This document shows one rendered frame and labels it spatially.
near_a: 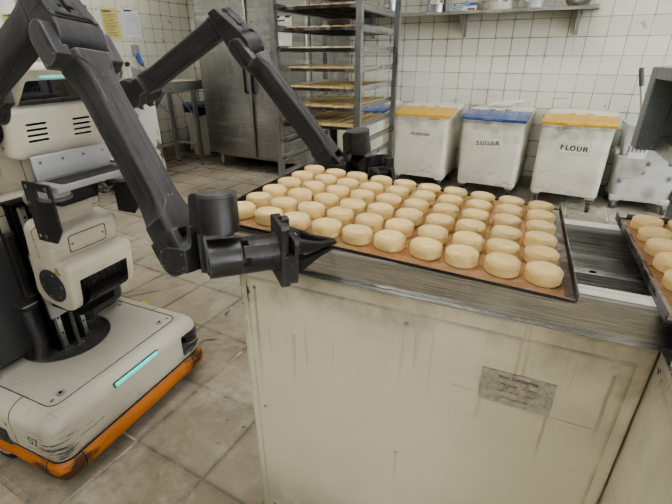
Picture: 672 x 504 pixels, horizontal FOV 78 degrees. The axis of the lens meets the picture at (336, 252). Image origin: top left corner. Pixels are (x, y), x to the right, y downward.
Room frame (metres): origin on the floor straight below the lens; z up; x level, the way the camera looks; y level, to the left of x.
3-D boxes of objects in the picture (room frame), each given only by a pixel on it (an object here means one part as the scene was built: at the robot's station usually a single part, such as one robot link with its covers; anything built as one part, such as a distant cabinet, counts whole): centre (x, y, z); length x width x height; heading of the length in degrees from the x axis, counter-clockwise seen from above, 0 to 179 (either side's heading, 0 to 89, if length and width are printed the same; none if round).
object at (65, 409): (1.24, 0.97, 0.16); 0.67 x 0.64 x 0.25; 67
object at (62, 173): (1.12, 0.70, 0.86); 0.28 x 0.16 x 0.22; 157
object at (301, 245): (0.61, 0.04, 0.91); 0.09 x 0.07 x 0.07; 112
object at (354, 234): (0.64, -0.04, 0.93); 0.05 x 0.05 x 0.02
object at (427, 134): (4.29, -0.92, 0.38); 0.64 x 0.54 x 0.77; 152
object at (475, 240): (0.63, -0.22, 0.92); 0.05 x 0.05 x 0.02
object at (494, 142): (3.98, -1.49, 0.38); 0.64 x 0.54 x 0.77; 151
